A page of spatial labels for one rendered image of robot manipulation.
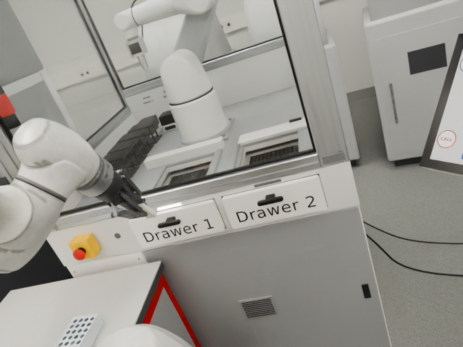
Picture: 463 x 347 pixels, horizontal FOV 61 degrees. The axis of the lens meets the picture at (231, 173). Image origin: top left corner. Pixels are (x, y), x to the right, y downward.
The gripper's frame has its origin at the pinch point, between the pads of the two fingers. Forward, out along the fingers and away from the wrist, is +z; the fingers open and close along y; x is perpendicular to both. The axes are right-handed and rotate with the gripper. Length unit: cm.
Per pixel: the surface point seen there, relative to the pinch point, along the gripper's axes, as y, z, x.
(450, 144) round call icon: 0, -1, -76
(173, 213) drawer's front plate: 4.4, 14.1, -1.1
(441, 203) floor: 40, 151, -103
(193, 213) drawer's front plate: 3.6, 15.5, -7.4
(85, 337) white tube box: -29.1, 6.0, 20.3
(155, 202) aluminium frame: 8.1, 11.6, 3.7
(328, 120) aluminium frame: 16, 3, -52
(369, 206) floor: 48, 157, -64
